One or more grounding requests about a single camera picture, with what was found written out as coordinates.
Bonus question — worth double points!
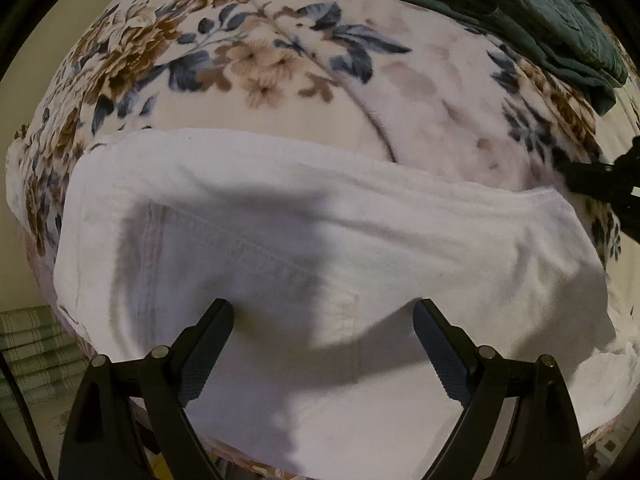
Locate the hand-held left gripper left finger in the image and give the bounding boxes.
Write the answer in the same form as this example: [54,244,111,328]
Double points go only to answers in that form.
[58,298,235,480]

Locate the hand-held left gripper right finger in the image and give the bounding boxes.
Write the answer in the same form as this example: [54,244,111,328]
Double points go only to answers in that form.
[412,298,587,480]

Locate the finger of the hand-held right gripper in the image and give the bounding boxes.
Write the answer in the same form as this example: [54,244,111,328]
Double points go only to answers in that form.
[559,135,640,241]

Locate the white pants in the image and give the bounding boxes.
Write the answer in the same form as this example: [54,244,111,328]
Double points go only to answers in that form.
[54,128,640,478]

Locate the green striped cloth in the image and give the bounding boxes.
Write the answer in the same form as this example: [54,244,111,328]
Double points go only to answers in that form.
[0,306,93,411]

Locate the dark green folded cloth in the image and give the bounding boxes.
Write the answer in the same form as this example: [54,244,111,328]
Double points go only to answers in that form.
[375,0,628,116]

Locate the floral printed blanket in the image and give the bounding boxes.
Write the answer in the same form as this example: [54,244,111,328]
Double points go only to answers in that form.
[5,0,640,478]

